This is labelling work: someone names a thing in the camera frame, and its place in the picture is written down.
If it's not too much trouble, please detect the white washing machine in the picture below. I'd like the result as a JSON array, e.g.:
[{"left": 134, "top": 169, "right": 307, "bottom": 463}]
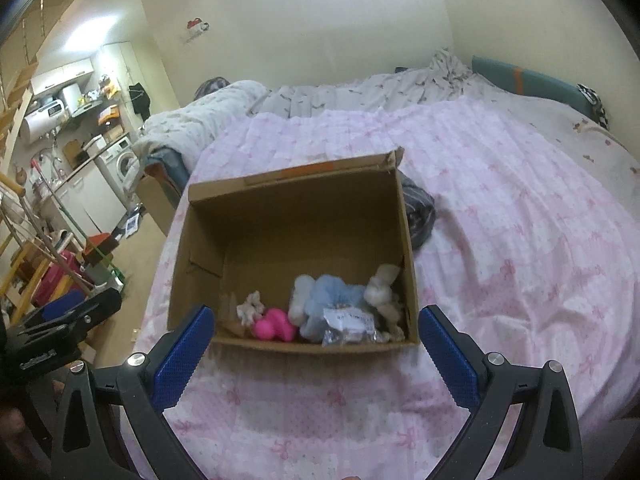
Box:
[{"left": 96, "top": 134, "right": 138, "bottom": 206}]

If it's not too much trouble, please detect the brown cardboard box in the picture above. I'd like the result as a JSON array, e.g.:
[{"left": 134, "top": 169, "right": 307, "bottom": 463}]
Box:
[{"left": 167, "top": 148, "right": 420, "bottom": 354}]

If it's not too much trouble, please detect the large floor cardboard box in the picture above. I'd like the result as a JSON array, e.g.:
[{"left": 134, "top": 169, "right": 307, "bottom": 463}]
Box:
[{"left": 136, "top": 174, "right": 178, "bottom": 236}]

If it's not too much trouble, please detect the cream floral scrunchie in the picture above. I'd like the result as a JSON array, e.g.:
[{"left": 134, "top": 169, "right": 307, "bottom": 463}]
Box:
[{"left": 236, "top": 290, "right": 266, "bottom": 328}]

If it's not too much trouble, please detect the pink rubber duck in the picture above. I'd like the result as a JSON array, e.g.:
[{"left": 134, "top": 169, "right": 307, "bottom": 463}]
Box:
[{"left": 252, "top": 308, "right": 298, "bottom": 342}]

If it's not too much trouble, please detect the teal orange headboard cushion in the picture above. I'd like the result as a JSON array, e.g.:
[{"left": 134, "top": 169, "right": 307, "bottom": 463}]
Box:
[{"left": 471, "top": 56, "right": 608, "bottom": 129}]

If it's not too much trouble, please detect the white rumpled duvet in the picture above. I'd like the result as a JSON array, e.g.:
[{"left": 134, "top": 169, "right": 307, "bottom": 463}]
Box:
[{"left": 132, "top": 80, "right": 269, "bottom": 174}]

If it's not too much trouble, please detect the blue fish plush toy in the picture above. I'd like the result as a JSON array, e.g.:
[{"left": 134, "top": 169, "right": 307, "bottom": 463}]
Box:
[{"left": 288, "top": 274, "right": 367, "bottom": 344}]

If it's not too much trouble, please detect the beige pink scrunchie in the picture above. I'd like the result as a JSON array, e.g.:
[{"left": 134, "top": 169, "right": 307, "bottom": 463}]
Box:
[{"left": 376, "top": 301, "right": 405, "bottom": 342}]

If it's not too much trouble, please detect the dark striped cloth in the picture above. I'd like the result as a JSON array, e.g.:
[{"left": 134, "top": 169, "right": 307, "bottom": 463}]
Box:
[{"left": 400, "top": 174, "right": 436, "bottom": 250}]

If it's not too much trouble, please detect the pink patterned bed quilt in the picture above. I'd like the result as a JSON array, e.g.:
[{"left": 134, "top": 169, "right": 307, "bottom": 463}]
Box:
[{"left": 166, "top": 98, "right": 639, "bottom": 479}]

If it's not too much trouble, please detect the clear plastic packet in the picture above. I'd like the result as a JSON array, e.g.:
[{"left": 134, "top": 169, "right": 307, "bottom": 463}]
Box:
[{"left": 322, "top": 307, "right": 390, "bottom": 347}]

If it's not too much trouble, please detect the black hanging garment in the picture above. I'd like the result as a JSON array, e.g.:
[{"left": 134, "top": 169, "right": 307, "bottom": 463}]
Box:
[{"left": 128, "top": 82, "right": 151, "bottom": 122}]

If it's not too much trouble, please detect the white sock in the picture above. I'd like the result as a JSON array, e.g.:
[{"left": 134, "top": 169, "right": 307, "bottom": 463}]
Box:
[{"left": 363, "top": 263, "right": 400, "bottom": 308}]

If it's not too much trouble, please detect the green handled mop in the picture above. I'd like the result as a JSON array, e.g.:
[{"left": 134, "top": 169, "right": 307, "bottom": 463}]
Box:
[{"left": 30, "top": 158, "right": 126, "bottom": 280}]

